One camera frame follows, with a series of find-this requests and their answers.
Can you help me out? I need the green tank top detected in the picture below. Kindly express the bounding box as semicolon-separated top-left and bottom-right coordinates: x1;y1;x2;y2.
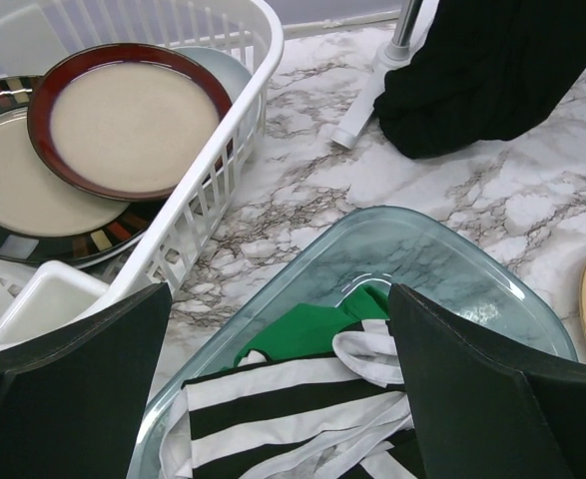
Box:
234;284;388;366

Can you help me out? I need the black white striped tank top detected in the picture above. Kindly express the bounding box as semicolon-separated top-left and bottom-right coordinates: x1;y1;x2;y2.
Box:
159;319;425;478

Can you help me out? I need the white plastic dish basket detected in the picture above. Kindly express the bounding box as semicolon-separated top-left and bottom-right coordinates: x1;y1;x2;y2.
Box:
0;1;285;337

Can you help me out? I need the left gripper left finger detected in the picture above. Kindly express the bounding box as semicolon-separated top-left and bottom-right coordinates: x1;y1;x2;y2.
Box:
0;283;172;478

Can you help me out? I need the metal clothes rack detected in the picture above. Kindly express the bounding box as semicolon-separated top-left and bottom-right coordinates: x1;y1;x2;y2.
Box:
330;0;423;150

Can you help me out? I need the red rimmed plate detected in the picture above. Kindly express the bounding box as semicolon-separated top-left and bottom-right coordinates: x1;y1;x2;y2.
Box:
27;43;233;202

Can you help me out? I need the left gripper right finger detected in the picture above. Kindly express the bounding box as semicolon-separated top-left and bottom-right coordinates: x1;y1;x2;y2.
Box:
388;284;586;478

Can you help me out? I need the black rimmed plate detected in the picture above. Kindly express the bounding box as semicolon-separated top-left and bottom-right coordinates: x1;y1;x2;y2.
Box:
0;76;163;268

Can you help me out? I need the clear blue plastic tray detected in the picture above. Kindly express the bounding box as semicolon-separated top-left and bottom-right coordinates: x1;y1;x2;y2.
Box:
128;207;578;478

